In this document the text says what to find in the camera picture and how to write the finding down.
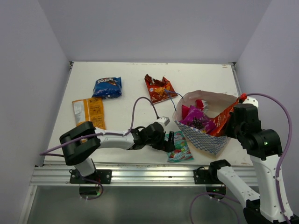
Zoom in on orange yellow snack packet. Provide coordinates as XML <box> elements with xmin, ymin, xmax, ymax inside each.
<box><xmin>72</xmin><ymin>98</ymin><xmax>106</xmax><ymax>129</ymax></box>

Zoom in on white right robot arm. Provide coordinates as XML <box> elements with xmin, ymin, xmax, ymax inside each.
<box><xmin>208</xmin><ymin>104</ymin><xmax>299</xmax><ymax>224</ymax></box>

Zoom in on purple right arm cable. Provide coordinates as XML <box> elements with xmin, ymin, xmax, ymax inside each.
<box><xmin>188</xmin><ymin>92</ymin><xmax>299</xmax><ymax>224</ymax></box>

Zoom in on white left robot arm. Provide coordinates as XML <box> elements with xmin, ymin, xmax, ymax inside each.
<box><xmin>59</xmin><ymin>121</ymin><xmax>175</xmax><ymax>183</ymax></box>

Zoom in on teal Fox's candy bag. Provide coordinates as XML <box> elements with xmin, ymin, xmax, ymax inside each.
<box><xmin>165</xmin><ymin>131</ymin><xmax>193</xmax><ymax>163</ymax></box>

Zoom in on blue checkered paper bag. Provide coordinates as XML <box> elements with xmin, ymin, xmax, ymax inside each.
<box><xmin>172</xmin><ymin>90</ymin><xmax>237</xmax><ymax>155</ymax></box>

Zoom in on red torn chip bag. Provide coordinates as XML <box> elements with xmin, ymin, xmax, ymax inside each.
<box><xmin>144</xmin><ymin>74</ymin><xmax>177</xmax><ymax>104</ymax></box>

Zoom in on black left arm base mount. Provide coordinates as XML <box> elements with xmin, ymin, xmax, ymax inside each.
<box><xmin>69</xmin><ymin>169</ymin><xmax>112</xmax><ymax>184</ymax></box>

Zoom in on pink snack bag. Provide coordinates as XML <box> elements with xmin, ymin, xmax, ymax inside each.
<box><xmin>181</xmin><ymin>99</ymin><xmax>208</xmax><ymax>119</ymax></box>

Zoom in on blue Doritos chip bag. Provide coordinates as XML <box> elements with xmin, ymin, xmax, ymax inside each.
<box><xmin>92</xmin><ymin>77</ymin><xmax>122</xmax><ymax>99</ymax></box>

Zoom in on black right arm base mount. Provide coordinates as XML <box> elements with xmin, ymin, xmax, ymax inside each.
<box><xmin>193</xmin><ymin>166</ymin><xmax>222</xmax><ymax>185</ymax></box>

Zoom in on orange cream cassava chips bag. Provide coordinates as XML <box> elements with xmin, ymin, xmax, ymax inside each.
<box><xmin>209</xmin><ymin>98</ymin><xmax>240</xmax><ymax>137</ymax></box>

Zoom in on aluminium table frame rail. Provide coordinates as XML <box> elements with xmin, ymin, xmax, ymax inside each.
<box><xmin>32</xmin><ymin>62</ymin><xmax>257</xmax><ymax>187</ymax></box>

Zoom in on purple grape candy bag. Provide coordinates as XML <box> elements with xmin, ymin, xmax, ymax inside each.
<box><xmin>180</xmin><ymin>105</ymin><xmax>216</xmax><ymax>133</ymax></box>

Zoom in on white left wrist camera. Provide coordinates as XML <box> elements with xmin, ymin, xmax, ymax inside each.
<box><xmin>156</xmin><ymin>117</ymin><xmax>170</xmax><ymax>128</ymax></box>

